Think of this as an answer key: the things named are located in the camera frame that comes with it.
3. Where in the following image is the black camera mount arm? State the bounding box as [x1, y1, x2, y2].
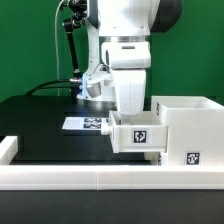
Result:
[62, 0, 87, 78]

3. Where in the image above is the white drawer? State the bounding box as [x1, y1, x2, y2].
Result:
[144, 152, 161, 166]
[101, 111, 168, 153]

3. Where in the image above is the black cable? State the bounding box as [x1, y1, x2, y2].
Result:
[23, 78, 83, 97]

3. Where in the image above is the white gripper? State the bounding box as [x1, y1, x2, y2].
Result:
[101, 41, 151, 116]

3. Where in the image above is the white drawer cabinet box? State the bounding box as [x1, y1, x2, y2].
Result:
[151, 96, 224, 166]

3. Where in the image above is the white U-shaped fence frame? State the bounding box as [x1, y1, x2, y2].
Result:
[0, 136, 224, 190]

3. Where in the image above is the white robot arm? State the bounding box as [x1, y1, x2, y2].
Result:
[82, 0, 183, 118]

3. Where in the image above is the grey cable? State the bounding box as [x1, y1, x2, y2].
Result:
[54, 0, 65, 88]

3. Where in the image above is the marker tag sheet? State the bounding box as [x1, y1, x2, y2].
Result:
[62, 117, 109, 130]

